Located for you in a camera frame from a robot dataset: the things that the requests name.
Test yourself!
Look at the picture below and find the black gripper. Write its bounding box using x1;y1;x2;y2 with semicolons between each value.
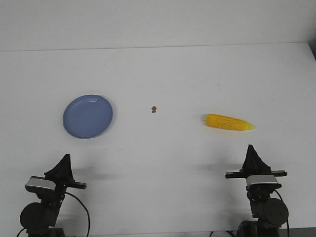
44;154;86;197
225;144;287;195

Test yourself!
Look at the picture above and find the yellow corn cob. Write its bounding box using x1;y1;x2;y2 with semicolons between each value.
204;114;255;131

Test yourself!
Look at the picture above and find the blue round plate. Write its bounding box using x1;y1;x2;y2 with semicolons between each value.
62;94;114;139

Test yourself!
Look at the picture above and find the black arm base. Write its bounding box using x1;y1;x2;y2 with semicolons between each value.
236;220;280;237

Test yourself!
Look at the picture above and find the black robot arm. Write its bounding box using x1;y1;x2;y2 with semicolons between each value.
225;145;289;237
20;154;90;237

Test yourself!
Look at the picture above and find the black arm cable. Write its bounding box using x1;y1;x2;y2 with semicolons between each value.
274;189;290;237
59;192;90;235

